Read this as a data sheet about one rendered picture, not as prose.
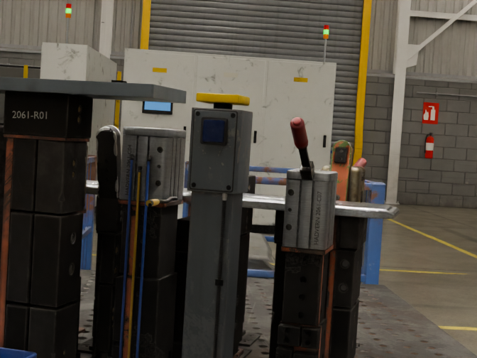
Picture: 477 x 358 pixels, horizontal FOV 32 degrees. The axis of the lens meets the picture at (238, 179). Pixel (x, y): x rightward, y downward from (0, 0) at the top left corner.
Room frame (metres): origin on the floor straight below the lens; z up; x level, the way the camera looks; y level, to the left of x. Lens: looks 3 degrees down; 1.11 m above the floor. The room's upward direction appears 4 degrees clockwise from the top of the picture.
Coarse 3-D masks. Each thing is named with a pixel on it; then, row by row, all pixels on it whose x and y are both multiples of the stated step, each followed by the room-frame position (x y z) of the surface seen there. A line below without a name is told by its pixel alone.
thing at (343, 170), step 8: (336, 144) 1.57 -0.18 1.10; (344, 144) 1.56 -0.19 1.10; (336, 152) 1.56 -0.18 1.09; (344, 152) 1.55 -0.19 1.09; (352, 152) 1.57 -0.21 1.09; (336, 160) 1.55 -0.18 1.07; (344, 160) 1.55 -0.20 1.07; (336, 168) 1.55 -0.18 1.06; (344, 168) 1.55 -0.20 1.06; (344, 176) 1.55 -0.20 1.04; (344, 184) 1.54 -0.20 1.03; (336, 192) 1.54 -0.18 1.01; (344, 192) 1.54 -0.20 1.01; (344, 200) 1.54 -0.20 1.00
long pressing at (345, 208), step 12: (96, 192) 1.44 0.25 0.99; (252, 204) 1.37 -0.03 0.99; (264, 204) 1.36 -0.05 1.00; (276, 204) 1.36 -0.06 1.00; (336, 204) 1.44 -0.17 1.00; (348, 204) 1.43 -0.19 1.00; (360, 204) 1.45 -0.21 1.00; (372, 204) 1.47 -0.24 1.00; (348, 216) 1.33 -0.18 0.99; (360, 216) 1.32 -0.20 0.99; (372, 216) 1.32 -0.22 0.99; (384, 216) 1.32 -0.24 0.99; (396, 216) 1.39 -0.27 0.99
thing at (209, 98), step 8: (200, 96) 1.11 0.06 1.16; (208, 96) 1.11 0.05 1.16; (216, 96) 1.10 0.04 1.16; (224, 96) 1.10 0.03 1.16; (232, 96) 1.10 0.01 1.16; (240, 96) 1.10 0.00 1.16; (216, 104) 1.12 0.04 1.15; (224, 104) 1.12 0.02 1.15; (232, 104) 1.13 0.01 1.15; (240, 104) 1.13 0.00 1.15; (248, 104) 1.15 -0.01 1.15
